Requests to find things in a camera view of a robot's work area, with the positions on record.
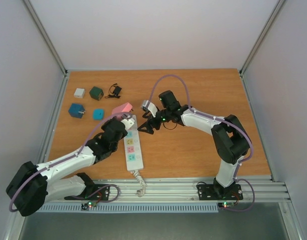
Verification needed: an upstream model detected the pink triangular socket adapter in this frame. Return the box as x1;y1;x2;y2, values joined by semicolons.
111;102;133;118

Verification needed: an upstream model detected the white power strip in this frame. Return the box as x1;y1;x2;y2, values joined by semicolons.
123;115;144;172

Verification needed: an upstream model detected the black charger with cable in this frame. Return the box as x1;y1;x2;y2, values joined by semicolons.
105;83;122;99

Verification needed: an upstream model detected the teal oval plug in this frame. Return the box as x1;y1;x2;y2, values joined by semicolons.
92;108;104;121

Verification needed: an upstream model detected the dark green patterned plug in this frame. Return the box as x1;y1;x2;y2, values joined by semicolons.
89;86;104;101

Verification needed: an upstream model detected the blue cube adapter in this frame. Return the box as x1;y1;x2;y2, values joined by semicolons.
68;103;86;119

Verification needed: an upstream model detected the white cube plug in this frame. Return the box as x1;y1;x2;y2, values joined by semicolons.
73;88;86;99

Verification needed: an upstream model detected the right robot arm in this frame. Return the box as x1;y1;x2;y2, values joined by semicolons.
138;90;252;199

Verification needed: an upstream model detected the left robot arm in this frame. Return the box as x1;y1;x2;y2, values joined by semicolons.
6;117;135;217

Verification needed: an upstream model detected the left small circuit board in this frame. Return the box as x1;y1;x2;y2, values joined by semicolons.
81;202;97;211

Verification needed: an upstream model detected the small circuit board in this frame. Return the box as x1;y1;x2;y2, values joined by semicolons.
81;202;97;211
218;201;238;209

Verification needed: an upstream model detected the right small circuit board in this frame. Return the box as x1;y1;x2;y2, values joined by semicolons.
218;201;238;209

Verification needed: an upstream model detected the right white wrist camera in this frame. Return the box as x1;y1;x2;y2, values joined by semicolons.
141;100;159;118

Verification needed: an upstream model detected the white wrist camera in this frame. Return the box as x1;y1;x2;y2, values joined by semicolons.
141;100;159;118
121;114;137;131

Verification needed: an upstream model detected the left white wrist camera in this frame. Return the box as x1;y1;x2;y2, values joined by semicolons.
121;114;137;131

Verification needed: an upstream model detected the white coiled power cord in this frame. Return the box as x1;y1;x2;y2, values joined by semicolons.
130;169;147;197

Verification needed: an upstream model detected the blue slotted cable duct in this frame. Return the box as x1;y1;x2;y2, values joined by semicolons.
38;202;219;214

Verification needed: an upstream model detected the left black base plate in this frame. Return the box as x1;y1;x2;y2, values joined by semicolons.
64;184;111;201

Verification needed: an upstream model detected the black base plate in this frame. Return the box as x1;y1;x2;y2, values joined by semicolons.
64;184;111;201
196;181;244;201

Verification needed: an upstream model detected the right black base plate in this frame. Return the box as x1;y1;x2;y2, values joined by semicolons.
196;181;244;201

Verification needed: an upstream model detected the aluminium front rail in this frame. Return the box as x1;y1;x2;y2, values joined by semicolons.
16;178;292;203

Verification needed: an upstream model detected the left aluminium frame post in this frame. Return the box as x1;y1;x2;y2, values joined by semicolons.
21;0;68;78

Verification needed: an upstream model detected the aluminium frame post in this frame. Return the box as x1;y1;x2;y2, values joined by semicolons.
21;0;68;78
238;0;287;78

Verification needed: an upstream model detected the right aluminium frame post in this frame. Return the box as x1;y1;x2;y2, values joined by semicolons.
238;0;287;78

